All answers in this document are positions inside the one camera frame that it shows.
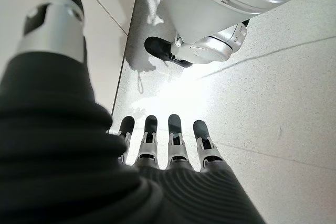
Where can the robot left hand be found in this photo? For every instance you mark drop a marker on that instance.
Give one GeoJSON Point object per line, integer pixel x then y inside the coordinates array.
{"type": "Point", "coordinates": [52, 142]}

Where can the black robot left foot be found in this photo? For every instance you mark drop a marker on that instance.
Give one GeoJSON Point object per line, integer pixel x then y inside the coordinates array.
{"type": "Point", "coordinates": [157, 47]}

